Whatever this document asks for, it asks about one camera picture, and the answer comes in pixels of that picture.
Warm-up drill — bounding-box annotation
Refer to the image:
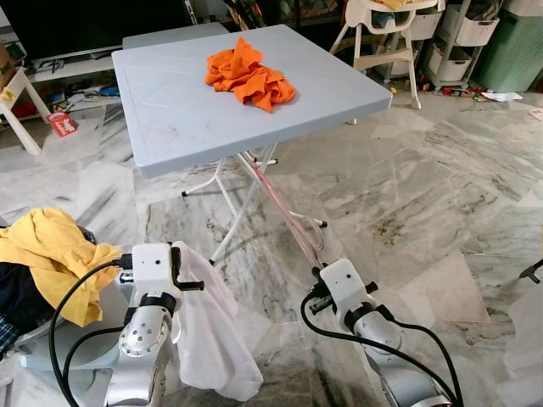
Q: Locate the white shirt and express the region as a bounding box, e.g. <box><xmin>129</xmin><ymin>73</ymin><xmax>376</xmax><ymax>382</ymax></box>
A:
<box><xmin>172</xmin><ymin>242</ymin><xmax>264</xmax><ymax>401</ymax></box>

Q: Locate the pink clothes hanger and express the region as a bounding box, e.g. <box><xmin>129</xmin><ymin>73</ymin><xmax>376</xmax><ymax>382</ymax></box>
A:
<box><xmin>250</xmin><ymin>153</ymin><xmax>330</xmax><ymax>270</ymax></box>

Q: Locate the navy garment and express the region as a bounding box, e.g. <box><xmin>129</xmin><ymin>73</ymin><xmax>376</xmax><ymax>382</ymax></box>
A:
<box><xmin>0</xmin><ymin>263</ymin><xmax>52</xmax><ymax>336</ymax></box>

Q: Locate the yellow garment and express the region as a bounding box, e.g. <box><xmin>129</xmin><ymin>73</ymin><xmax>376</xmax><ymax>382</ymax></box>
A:
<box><xmin>0</xmin><ymin>208</ymin><xmax>124</xmax><ymax>327</ymax></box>

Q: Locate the pale blue plastic chair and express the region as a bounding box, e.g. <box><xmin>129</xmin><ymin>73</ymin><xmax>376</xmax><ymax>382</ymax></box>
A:
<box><xmin>17</xmin><ymin>280</ymin><xmax>128</xmax><ymax>399</ymax></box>

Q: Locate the grey folding table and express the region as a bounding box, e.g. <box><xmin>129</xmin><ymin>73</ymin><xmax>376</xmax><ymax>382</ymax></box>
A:
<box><xmin>112</xmin><ymin>24</ymin><xmax>393</xmax><ymax>265</ymax></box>

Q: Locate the blue plaid garment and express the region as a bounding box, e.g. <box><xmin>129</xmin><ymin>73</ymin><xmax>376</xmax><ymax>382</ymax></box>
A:
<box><xmin>0</xmin><ymin>318</ymin><xmax>22</xmax><ymax>357</ymax></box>

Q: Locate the red carton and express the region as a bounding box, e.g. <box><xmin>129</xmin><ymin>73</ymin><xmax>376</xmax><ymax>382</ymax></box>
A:
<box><xmin>47</xmin><ymin>110</ymin><xmax>79</xmax><ymax>138</ymax></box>

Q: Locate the orange cloth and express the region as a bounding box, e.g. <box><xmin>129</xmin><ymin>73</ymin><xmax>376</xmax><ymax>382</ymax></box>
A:
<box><xmin>204</xmin><ymin>36</ymin><xmax>298</xmax><ymax>114</ymax></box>

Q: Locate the small white table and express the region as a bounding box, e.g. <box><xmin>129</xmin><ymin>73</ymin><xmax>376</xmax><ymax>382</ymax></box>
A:
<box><xmin>0</xmin><ymin>64</ymin><xmax>43</xmax><ymax>158</ymax></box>

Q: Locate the white television bench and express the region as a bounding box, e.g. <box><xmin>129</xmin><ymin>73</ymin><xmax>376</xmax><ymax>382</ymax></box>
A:
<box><xmin>25</xmin><ymin>55</ymin><xmax>120</xmax><ymax>86</ymax></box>

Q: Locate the small grey plastic table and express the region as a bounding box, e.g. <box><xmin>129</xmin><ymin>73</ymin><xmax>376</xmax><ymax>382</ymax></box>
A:
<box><xmin>123</xmin><ymin>21</ymin><xmax>230</xmax><ymax>50</ymax></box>

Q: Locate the white paper sheet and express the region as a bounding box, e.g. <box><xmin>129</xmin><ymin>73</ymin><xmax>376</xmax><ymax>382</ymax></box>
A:
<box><xmin>484</xmin><ymin>89</ymin><xmax>523</xmax><ymax>103</ymax></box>

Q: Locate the black television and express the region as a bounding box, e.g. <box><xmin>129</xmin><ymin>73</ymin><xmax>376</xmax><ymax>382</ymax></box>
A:
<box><xmin>17</xmin><ymin>0</ymin><xmax>196</xmax><ymax>62</ymax></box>

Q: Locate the green plastic storage bin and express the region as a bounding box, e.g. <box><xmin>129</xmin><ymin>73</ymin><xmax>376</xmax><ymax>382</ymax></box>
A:
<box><xmin>471</xmin><ymin>7</ymin><xmax>543</xmax><ymax>92</ymax></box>

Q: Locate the cream baby high chair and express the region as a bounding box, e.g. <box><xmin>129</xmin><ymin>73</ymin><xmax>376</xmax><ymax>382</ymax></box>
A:
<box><xmin>329</xmin><ymin>0</ymin><xmax>446</xmax><ymax>109</ymax></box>

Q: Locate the white storage trolley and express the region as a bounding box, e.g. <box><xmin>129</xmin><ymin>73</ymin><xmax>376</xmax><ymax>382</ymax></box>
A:
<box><xmin>424</xmin><ymin>0</ymin><xmax>501</xmax><ymax>90</ymax></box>

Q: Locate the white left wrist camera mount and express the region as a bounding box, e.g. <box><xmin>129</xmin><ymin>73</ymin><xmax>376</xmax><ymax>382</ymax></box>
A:
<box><xmin>130</xmin><ymin>243</ymin><xmax>175</xmax><ymax>296</ymax></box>

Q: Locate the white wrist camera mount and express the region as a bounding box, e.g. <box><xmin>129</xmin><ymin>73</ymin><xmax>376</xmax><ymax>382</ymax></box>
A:
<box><xmin>321</xmin><ymin>259</ymin><xmax>367</xmax><ymax>313</ymax></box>
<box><xmin>130</xmin><ymin>243</ymin><xmax>175</xmax><ymax>296</ymax></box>

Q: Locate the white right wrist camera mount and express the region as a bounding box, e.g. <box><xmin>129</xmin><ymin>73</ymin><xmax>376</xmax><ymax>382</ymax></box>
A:
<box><xmin>321</xmin><ymin>259</ymin><xmax>367</xmax><ymax>313</ymax></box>

